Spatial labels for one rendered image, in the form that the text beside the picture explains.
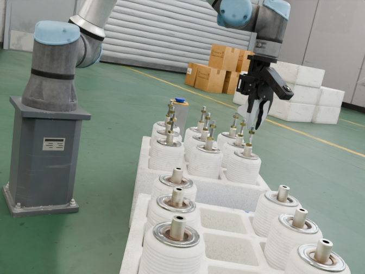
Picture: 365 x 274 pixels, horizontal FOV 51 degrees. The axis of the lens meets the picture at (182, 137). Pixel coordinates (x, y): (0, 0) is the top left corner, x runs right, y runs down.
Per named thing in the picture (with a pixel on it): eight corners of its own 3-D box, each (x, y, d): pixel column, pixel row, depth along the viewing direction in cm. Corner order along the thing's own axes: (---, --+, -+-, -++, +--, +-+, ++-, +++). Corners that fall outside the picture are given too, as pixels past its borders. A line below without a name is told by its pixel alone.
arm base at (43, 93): (27, 109, 100) (30, 71, 97) (16, 97, 112) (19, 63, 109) (83, 112, 108) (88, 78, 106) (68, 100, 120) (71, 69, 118)
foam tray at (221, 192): (128, 228, 111) (138, 170, 106) (135, 180, 148) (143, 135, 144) (257, 246, 115) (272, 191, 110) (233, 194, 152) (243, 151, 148)
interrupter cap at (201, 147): (224, 155, 112) (225, 153, 112) (201, 153, 109) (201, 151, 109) (213, 147, 119) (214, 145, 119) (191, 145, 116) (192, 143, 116)
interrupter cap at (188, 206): (155, 211, 68) (155, 207, 67) (156, 194, 75) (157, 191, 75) (196, 217, 68) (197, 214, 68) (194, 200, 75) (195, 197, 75)
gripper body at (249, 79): (251, 94, 119) (259, 55, 116) (272, 101, 112) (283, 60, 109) (234, 93, 114) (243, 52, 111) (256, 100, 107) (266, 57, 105)
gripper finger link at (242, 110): (236, 125, 116) (246, 95, 115) (251, 131, 112) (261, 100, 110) (230, 123, 114) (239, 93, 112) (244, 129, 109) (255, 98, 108)
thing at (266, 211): (245, 280, 84) (265, 205, 79) (238, 256, 93) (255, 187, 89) (288, 287, 84) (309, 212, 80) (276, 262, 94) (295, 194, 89)
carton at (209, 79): (221, 93, 502) (226, 70, 495) (206, 91, 489) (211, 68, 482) (208, 88, 526) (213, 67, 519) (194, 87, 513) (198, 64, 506)
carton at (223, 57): (235, 72, 504) (240, 49, 497) (221, 69, 490) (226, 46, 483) (220, 68, 528) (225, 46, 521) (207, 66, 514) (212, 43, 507)
